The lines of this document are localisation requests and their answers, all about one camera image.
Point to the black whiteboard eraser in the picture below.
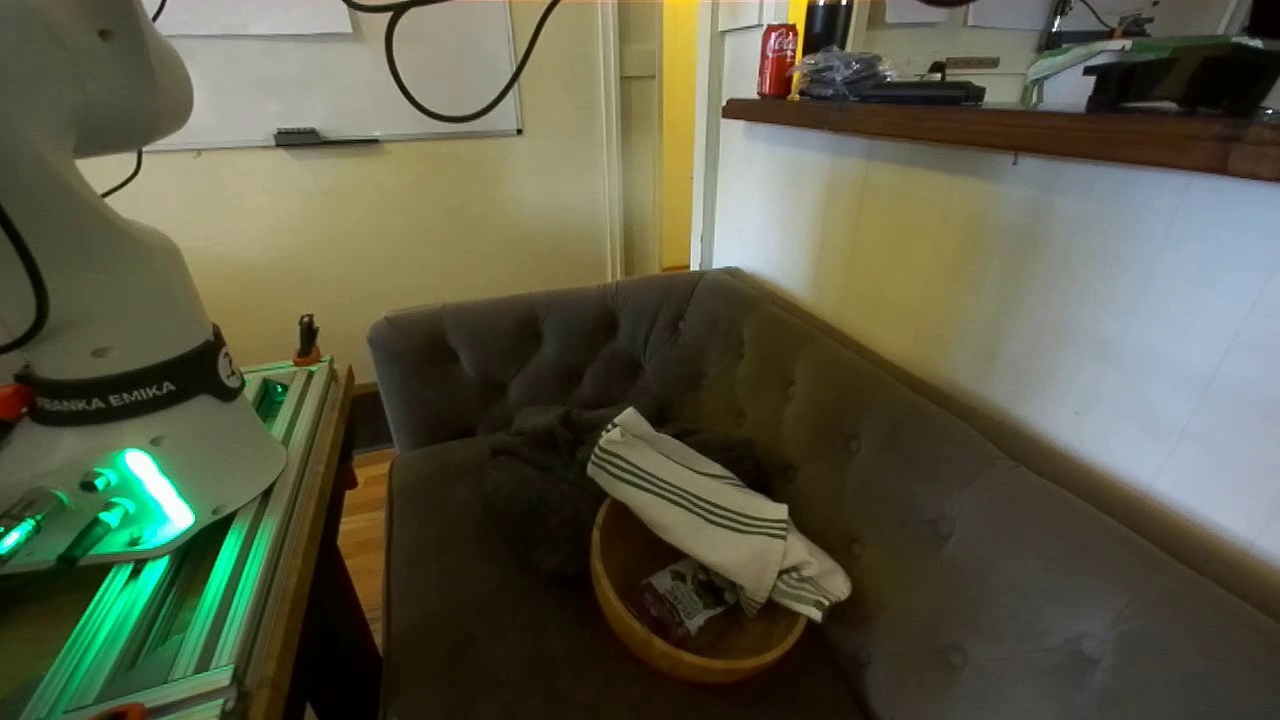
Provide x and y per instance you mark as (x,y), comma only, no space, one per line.
(315,138)

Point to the aluminium frame robot table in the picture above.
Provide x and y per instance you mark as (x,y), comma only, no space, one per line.
(218,627)

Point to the red soda can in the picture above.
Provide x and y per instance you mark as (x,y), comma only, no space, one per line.
(779,61)

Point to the yellow wooden bowl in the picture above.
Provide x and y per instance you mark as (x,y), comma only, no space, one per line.
(721,648)

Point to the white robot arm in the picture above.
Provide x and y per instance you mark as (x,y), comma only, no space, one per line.
(139,431)

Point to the grey tufted sofa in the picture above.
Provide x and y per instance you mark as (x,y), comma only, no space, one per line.
(984,580)

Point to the small snack packet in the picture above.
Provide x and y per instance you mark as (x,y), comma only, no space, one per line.
(683,597)

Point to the dark grey cloth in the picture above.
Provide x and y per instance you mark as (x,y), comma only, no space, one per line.
(542,494)

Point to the wall whiteboard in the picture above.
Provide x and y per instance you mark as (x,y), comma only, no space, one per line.
(265,64)

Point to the dark clutter on shelf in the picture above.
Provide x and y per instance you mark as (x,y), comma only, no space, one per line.
(863,77)

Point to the white green-striped towel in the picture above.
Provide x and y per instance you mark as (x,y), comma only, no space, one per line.
(712,517)

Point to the brown wooden shelf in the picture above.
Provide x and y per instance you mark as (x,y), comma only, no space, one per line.
(1110,138)

